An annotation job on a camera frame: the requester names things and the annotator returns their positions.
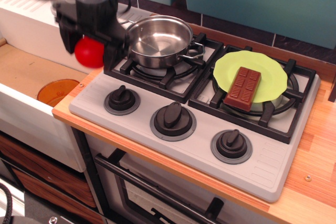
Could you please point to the wooden drawer fronts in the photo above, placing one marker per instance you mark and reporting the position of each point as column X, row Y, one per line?
column 50, row 180

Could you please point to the light green plate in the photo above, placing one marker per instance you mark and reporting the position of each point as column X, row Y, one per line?
column 273, row 77

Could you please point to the black middle stove knob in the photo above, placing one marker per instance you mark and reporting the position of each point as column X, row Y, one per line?
column 173, row 122

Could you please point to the black oven door handle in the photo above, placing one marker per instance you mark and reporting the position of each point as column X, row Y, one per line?
column 112, row 164

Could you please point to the black burner grate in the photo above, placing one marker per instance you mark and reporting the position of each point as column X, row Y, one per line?
column 176, row 83
column 277, row 119

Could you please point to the black left stove knob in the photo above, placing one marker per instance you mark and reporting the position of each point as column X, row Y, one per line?
column 122, row 101

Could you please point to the grey toy stove top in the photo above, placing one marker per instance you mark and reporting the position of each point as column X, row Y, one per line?
column 262, row 175

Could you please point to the black right burner grate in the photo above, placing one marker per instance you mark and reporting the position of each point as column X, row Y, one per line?
column 277, row 119

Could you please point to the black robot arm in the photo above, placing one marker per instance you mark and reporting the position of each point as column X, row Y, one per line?
column 96, row 19

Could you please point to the black stove knob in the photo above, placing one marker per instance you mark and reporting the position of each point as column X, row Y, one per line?
column 122, row 101
column 173, row 122
column 231, row 147

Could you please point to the stainless steel pot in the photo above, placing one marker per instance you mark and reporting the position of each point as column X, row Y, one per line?
column 161, row 42

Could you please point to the brown chocolate bar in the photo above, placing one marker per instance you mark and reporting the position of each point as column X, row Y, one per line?
column 243, row 89

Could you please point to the red toy apple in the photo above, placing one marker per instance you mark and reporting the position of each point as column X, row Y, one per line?
column 89, row 52

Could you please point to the toy oven door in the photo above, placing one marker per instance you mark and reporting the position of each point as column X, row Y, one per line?
column 145, row 193

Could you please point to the black right stove knob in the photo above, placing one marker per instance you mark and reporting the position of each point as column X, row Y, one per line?
column 231, row 147

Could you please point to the white toy sink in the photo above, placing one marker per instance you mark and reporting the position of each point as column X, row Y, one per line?
column 32, row 56

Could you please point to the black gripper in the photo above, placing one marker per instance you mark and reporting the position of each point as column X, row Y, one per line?
column 96, row 21

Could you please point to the black left burner grate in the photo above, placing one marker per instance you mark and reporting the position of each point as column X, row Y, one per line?
column 176, row 83

